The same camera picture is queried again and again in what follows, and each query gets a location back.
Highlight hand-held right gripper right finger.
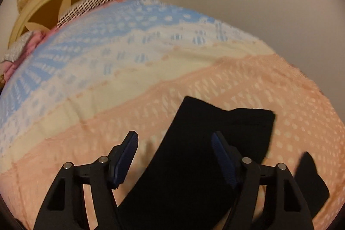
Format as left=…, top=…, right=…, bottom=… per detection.
left=211, top=131, right=315, bottom=230

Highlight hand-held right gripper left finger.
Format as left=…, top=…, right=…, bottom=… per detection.
left=34, top=131, right=139, bottom=230

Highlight pastel patterned bedspread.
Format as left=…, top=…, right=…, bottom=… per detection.
left=0, top=0, right=343, bottom=230

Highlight striped pillow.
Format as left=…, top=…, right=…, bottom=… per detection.
left=57, top=0, right=117, bottom=29

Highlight black pants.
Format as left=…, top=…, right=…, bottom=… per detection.
left=118, top=96, right=330, bottom=230

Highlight cream wooden headboard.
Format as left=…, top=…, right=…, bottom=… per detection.
left=8, top=0, right=89, bottom=49

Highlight grey cloth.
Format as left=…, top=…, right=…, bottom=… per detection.
left=2, top=31, right=35, bottom=63

